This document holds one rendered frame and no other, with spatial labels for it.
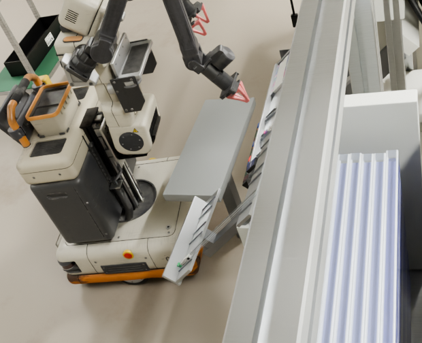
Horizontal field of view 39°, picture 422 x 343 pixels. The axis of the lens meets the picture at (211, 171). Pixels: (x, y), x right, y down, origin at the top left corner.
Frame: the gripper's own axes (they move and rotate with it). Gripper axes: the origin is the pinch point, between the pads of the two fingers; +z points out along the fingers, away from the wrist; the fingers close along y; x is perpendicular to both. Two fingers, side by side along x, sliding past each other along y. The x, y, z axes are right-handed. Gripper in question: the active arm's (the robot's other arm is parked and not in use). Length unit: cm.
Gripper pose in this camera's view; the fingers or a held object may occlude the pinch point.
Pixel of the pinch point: (246, 100)
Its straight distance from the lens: 216.2
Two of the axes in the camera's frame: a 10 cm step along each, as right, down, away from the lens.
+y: 2.3, -7.1, 6.7
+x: -6.1, 4.3, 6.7
